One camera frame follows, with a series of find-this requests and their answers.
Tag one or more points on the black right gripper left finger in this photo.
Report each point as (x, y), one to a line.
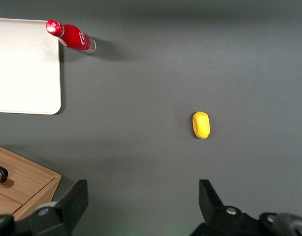
(67, 211)

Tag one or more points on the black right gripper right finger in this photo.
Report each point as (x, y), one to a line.
(214, 218)

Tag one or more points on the red coke bottle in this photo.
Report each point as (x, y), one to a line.
(72, 37)

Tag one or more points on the white rectangular tray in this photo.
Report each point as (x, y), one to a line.
(25, 68)

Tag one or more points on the wooden drawer front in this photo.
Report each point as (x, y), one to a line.
(30, 177)
(3, 204)

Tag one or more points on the wooden drawer cabinet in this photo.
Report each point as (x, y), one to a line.
(23, 182)

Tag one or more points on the yellow lemon-shaped toy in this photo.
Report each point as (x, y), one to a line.
(201, 125)

